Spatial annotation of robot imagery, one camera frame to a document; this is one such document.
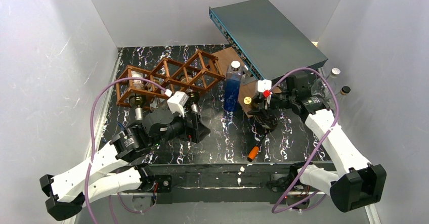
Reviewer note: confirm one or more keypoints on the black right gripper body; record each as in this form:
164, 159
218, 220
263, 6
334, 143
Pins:
265, 103

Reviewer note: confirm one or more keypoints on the wooden board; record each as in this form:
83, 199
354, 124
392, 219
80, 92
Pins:
225, 57

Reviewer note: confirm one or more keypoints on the teal network switch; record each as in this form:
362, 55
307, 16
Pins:
268, 43

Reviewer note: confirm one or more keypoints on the dark bottle black cap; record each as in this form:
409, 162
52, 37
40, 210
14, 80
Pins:
192, 104

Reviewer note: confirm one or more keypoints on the metal bracket on board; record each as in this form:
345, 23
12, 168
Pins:
247, 75

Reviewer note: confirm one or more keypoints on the blue glass bottle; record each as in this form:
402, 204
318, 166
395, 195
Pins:
232, 86

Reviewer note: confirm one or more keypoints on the orange handled screwdriver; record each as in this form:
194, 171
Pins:
259, 142

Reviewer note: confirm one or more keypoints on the clear bottle white label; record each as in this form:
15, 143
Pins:
341, 95

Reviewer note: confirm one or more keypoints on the clear glass bottle dark label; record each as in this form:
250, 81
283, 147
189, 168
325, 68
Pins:
326, 80

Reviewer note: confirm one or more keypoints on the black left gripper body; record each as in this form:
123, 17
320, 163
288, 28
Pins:
195, 125

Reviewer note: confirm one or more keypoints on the black base beam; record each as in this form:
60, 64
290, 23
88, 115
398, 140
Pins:
215, 183

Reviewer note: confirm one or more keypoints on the dark bottle gold cap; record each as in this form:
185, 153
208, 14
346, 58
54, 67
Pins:
269, 122

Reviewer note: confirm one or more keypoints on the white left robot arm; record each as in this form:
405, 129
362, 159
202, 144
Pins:
151, 132

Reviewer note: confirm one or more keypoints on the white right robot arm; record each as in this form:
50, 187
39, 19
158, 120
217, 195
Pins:
356, 182

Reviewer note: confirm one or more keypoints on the green bottle silver cap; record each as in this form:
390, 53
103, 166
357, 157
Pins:
138, 101

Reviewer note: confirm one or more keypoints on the brown wooden wine rack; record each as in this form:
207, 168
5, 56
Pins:
200, 72

